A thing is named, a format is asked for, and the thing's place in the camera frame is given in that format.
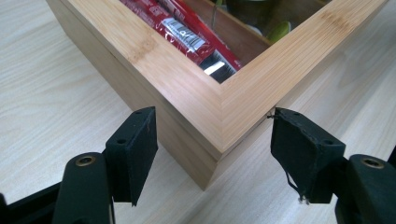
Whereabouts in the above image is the bamboo wooden box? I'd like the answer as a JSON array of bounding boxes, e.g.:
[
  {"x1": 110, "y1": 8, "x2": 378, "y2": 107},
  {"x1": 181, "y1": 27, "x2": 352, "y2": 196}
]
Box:
[{"x1": 46, "y1": 0, "x2": 390, "y2": 191}]

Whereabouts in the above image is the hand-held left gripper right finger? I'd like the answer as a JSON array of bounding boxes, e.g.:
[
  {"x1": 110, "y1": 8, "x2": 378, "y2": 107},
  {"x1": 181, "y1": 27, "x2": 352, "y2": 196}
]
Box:
[{"x1": 270, "y1": 106, "x2": 347, "y2": 204}]

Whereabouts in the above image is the light green packet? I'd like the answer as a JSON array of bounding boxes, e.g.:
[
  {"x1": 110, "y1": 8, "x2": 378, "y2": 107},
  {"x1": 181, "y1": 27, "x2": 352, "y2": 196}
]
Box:
[{"x1": 266, "y1": 20, "x2": 292, "y2": 44}]

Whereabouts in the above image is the dark green packet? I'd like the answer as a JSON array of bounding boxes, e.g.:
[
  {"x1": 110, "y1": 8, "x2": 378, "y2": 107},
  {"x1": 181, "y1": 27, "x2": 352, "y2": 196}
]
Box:
[{"x1": 224, "y1": 0, "x2": 314, "y2": 35}]

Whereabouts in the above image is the red snack packet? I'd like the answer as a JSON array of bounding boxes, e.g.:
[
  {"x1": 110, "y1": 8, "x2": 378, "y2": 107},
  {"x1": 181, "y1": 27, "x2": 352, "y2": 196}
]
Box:
[
  {"x1": 120, "y1": 0, "x2": 238, "y2": 85},
  {"x1": 158, "y1": 0, "x2": 244, "y2": 72}
]

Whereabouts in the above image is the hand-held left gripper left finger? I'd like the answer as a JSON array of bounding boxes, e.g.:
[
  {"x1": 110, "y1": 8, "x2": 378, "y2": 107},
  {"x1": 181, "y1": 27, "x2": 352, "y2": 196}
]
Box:
[{"x1": 104, "y1": 105, "x2": 159, "y2": 207}]

